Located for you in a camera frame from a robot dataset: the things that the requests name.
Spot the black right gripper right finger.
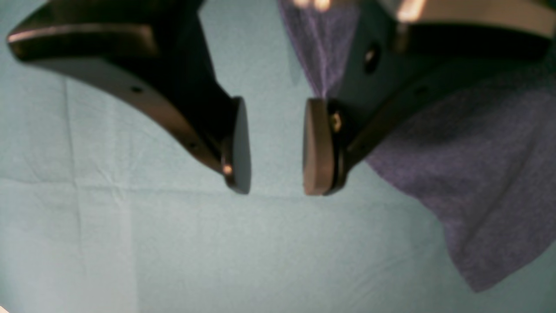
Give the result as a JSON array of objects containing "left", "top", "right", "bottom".
[{"left": 303, "top": 0, "right": 555, "bottom": 196}]

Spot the teal table cloth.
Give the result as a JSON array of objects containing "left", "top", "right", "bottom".
[{"left": 0, "top": 0, "right": 555, "bottom": 313}]

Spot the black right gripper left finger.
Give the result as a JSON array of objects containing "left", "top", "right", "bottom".
[{"left": 7, "top": 0, "right": 252, "bottom": 194}]

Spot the blue-grey T-shirt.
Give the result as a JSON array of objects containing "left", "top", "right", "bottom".
[{"left": 278, "top": 0, "right": 555, "bottom": 293}]

